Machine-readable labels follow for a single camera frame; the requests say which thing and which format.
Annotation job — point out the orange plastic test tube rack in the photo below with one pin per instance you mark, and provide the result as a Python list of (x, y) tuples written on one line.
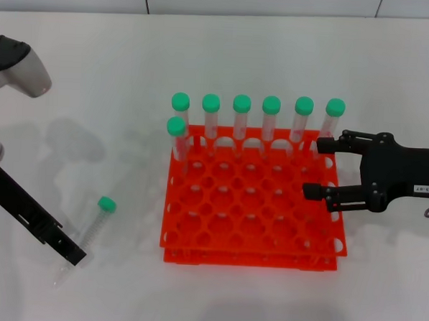
[(254, 220)]

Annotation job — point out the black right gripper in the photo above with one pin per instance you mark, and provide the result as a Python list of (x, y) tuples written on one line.
[(401, 170)]

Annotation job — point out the green capped clear test tube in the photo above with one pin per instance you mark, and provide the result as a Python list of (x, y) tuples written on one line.
[(211, 103), (304, 105), (176, 126), (106, 203), (180, 101), (242, 103), (335, 107), (271, 105)]

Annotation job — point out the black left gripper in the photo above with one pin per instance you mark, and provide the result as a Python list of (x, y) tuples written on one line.
[(21, 208)]

